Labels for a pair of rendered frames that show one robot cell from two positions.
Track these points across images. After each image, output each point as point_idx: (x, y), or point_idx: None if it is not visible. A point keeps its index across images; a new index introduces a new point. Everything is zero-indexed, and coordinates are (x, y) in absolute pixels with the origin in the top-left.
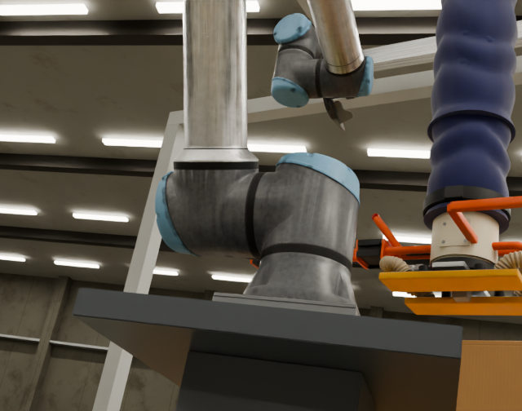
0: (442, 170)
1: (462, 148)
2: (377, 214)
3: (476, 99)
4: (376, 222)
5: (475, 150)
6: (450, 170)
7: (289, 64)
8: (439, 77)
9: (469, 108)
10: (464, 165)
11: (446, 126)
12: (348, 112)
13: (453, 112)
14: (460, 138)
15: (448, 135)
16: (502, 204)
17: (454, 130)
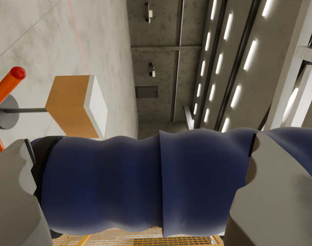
0: (72, 206)
1: (109, 220)
2: (21, 77)
3: (181, 232)
4: (5, 79)
5: (109, 227)
6: (69, 217)
7: None
8: (241, 186)
9: (167, 233)
10: (79, 230)
11: (147, 199)
12: None
13: (163, 220)
14: (122, 223)
15: (127, 210)
16: None
17: (134, 216)
